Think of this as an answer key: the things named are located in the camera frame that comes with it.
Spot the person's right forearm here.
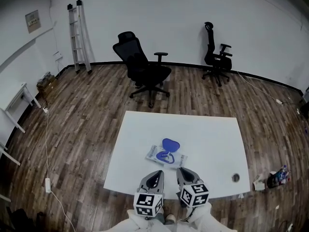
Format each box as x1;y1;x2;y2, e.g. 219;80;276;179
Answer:
177;202;239;232

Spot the brown cardboard box stack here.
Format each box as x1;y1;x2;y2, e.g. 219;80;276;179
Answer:
36;72;58;99

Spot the white table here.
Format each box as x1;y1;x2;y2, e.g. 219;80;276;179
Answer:
103;110;251;201

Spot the white crumpled paper box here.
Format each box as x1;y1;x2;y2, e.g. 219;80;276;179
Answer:
253;174;266;191

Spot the grey wall poster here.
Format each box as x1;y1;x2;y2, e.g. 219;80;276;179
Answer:
25;10;42;34

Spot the black wide-back office chair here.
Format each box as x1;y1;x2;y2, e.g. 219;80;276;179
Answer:
112;31;172;109

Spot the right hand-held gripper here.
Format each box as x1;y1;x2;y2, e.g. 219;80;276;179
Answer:
176;167;210;209

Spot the person's left forearm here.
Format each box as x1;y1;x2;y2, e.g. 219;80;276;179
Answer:
98;208;171;232

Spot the small white desk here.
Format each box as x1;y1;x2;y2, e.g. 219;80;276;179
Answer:
0;141;21;166
0;82;42;134

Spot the white floor cable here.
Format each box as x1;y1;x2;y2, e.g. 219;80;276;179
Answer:
236;71;279;102
44;112;50;179
50;191;74;232

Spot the black bin of plastic bottles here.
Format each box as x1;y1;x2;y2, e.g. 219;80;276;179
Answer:
267;164;292;189

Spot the aluminium ladder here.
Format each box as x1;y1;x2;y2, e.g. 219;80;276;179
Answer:
67;0;92;74

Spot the black slim-back office chair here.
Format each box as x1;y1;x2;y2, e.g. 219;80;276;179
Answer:
201;21;233;87

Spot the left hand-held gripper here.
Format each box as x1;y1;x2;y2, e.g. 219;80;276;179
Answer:
133;170;166;218

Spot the blue object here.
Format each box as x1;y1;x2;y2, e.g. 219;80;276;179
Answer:
144;138;188;170

